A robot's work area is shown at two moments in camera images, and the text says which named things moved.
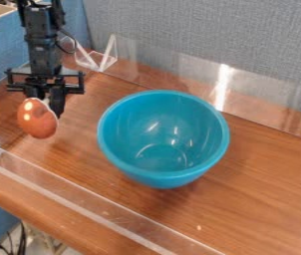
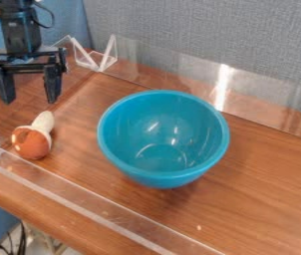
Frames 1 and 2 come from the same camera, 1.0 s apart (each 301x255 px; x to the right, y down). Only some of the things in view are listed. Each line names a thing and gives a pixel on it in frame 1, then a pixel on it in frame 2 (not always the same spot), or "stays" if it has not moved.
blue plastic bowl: (164, 135) stays
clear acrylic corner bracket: (95, 60) stays
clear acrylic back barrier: (278, 102) stays
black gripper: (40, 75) to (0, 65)
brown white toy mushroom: (37, 118) to (30, 139)
